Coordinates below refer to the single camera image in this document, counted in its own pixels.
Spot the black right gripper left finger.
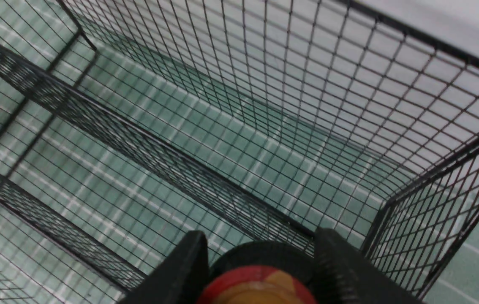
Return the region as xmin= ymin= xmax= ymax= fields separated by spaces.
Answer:
xmin=118 ymin=231 xmax=209 ymax=304

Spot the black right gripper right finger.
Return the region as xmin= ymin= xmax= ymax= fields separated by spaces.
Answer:
xmin=313 ymin=228 xmax=421 ymax=304

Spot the soy sauce bottle red cap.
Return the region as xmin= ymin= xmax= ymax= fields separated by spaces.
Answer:
xmin=196 ymin=242 xmax=319 ymax=304

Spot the green checkered tablecloth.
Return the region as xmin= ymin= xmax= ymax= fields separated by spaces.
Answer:
xmin=0 ymin=0 xmax=479 ymax=304

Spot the black wire mesh rack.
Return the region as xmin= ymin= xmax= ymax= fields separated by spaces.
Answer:
xmin=0 ymin=0 xmax=479 ymax=301

